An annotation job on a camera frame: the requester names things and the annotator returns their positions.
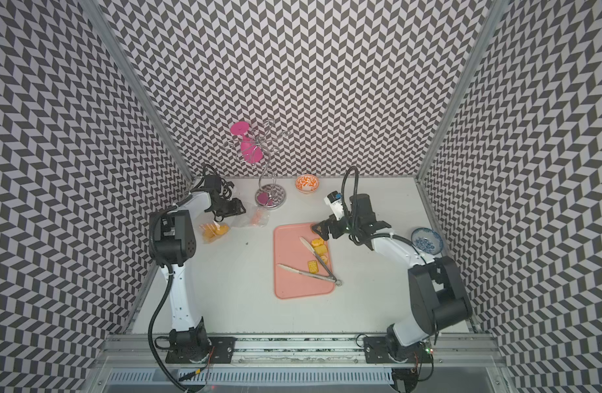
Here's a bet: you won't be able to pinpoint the aluminium front rail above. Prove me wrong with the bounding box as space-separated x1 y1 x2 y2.
91 332 508 369

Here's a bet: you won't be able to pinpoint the orange patterned small bowl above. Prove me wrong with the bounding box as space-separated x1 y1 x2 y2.
295 175 320 194

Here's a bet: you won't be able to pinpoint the rectangular cracker cookie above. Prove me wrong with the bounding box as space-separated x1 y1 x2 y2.
308 260 320 274

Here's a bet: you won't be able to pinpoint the square butter cookie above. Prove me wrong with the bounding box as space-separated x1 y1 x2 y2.
314 245 328 255

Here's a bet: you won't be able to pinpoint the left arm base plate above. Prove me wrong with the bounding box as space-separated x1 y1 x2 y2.
165 336 237 365

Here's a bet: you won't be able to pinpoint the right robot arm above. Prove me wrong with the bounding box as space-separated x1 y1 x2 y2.
311 165 473 363

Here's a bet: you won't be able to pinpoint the clear resealable bag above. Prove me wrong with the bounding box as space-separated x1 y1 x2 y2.
199 222 231 244
232 205 270 229

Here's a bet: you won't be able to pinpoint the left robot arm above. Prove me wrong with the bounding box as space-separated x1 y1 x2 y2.
148 164 246 364

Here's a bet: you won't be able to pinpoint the blue white porcelain bowl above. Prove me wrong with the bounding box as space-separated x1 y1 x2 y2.
411 228 444 255

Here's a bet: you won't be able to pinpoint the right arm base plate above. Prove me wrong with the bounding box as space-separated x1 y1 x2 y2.
356 335 433 365

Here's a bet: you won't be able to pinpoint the metal tongs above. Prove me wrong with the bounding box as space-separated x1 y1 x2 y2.
276 237 343 287

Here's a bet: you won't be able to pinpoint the pink ornament on stand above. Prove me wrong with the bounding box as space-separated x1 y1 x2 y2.
230 121 264 164

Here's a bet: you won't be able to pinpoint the pink plastic tray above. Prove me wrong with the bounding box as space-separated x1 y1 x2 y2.
273 223 336 300

